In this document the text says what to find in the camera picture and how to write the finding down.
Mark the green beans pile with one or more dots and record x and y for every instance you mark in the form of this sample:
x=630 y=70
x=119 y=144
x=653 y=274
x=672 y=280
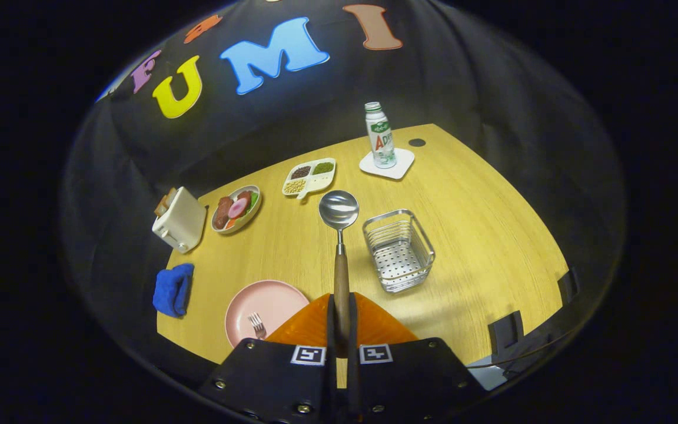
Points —
x=323 y=168

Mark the pink plate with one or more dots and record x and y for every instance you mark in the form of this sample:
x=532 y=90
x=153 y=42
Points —
x=274 y=303

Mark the metal fork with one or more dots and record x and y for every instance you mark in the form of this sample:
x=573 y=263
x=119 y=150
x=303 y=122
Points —
x=256 y=324

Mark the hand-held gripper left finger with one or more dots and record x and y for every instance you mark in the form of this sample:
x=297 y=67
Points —
x=268 y=377

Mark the black bracket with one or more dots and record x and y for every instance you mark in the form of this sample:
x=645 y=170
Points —
x=568 y=287
x=505 y=333

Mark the yellow beans pile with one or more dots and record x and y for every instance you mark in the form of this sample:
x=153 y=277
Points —
x=295 y=186

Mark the white square coaster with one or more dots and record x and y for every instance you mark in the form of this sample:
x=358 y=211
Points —
x=404 y=165

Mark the cream divided tray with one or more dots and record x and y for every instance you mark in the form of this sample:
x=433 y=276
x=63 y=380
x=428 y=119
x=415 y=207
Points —
x=312 y=181

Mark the toast slice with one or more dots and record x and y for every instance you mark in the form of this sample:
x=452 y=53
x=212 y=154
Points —
x=169 y=196
x=160 y=207

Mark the dark beans pile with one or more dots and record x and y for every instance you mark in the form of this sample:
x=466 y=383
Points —
x=300 y=172

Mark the white bottle with green cap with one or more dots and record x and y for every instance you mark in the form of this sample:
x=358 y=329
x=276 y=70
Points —
x=380 y=138

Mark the beige food bowl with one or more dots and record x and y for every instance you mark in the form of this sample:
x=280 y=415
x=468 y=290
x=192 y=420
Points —
x=251 y=219

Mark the green vegetable piece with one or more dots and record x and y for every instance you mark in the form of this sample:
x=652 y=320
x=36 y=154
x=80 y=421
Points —
x=253 y=202

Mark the dark round table grommet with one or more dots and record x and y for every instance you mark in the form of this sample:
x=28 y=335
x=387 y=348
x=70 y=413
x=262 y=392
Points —
x=416 y=142

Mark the blue folded cloth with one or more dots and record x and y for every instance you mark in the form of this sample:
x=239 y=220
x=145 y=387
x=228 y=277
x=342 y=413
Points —
x=171 y=291

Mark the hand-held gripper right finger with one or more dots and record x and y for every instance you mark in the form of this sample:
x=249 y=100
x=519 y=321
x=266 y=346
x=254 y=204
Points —
x=415 y=377

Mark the brown sausage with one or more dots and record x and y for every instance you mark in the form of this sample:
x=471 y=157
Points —
x=222 y=213

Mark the cream toaster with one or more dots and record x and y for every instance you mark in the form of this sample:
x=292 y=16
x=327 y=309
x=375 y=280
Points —
x=181 y=224

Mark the pink ham slice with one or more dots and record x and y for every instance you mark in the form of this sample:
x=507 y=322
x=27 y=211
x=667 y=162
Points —
x=238 y=208

